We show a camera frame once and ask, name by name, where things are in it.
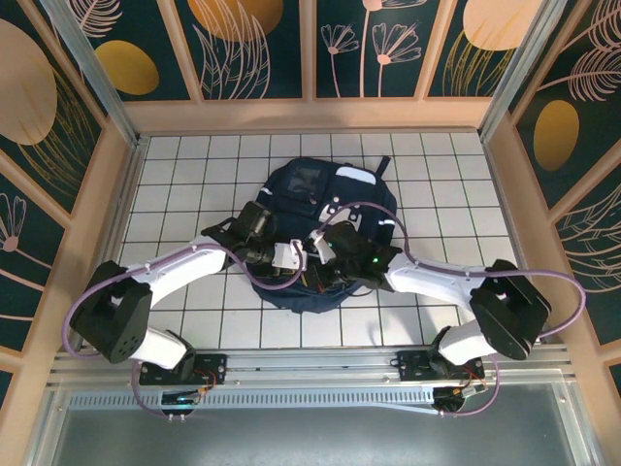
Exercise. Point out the navy blue backpack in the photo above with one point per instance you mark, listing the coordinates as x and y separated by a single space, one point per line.
301 194

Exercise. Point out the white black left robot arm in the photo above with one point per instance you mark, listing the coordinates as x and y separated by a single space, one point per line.
184 264

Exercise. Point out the black controller board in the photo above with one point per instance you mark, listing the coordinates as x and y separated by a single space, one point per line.
179 400
456 395

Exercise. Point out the side panel with leaf outline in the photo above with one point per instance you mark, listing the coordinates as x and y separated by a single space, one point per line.
592 242

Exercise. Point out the side panel with yellow oval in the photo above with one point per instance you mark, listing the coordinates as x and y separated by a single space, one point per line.
555 131

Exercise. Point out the side panel with single flower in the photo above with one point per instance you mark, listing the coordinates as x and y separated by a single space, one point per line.
14 233

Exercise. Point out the side panel with pale circle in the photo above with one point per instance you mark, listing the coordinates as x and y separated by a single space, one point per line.
24 97

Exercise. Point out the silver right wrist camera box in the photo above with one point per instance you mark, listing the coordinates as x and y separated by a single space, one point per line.
321 247

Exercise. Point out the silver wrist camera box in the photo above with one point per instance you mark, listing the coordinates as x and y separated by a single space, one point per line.
321 247
288 253

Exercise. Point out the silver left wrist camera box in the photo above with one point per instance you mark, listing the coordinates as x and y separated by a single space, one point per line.
288 253

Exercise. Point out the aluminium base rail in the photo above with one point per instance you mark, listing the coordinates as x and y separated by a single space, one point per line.
315 364

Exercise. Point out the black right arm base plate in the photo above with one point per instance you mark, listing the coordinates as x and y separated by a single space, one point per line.
412 366

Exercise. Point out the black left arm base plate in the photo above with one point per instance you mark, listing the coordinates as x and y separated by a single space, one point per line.
213 369

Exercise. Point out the wall panel with yellow oval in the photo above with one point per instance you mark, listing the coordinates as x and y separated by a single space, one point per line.
126 68

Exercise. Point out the wall panel with orange circle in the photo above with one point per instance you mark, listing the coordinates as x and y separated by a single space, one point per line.
233 19

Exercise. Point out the aluminium corner post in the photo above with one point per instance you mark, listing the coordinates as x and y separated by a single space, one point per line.
97 77
519 73

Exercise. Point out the wall panel with pink flowers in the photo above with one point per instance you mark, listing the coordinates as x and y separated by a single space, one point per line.
388 48

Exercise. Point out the wall panel with pale circle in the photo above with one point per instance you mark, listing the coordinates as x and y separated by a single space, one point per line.
490 24

